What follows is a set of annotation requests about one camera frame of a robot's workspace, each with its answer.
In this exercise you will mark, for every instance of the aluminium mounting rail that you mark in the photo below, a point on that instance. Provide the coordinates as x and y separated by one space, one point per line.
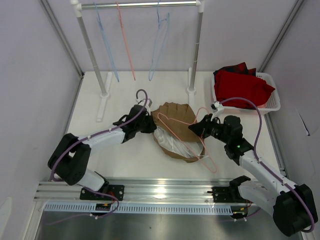
140 191

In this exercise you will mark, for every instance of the metal clothes rack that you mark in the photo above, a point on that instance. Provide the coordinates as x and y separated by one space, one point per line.
105 84

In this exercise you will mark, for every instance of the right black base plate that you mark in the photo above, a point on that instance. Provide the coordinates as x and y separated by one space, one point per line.
227 194

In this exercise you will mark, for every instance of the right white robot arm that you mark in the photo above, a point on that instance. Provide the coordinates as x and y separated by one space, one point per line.
291 206

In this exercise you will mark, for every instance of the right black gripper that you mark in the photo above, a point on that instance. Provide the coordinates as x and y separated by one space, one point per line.
202 127

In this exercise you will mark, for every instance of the blue wire hanger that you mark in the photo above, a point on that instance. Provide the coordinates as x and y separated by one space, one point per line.
106 43
163 25

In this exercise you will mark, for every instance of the leftmost blue wire hanger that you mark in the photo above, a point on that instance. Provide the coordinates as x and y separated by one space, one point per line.
106 43

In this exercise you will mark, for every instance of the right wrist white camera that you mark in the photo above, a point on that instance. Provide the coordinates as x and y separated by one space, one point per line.
217 109

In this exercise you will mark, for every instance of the red folded garment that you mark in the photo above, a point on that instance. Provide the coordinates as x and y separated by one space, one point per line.
239 81

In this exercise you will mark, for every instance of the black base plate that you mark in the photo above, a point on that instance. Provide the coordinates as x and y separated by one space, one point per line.
113 189
227 194

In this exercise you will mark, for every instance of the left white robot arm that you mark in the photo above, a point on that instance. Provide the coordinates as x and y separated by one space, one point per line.
69 160

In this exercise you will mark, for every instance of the white plastic basket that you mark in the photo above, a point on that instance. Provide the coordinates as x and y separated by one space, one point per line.
272 105

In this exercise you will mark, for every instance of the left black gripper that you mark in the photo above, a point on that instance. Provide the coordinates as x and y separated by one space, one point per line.
152 127

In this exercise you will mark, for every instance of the white slotted cable duct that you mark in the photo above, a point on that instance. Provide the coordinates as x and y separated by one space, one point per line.
124 208

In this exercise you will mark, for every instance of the right blue wire hanger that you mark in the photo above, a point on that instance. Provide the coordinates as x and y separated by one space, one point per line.
163 25

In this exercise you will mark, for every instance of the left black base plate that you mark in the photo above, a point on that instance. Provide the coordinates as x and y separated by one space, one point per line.
113 189

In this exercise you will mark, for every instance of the tan brown skirt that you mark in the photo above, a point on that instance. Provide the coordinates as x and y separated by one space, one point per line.
180 117

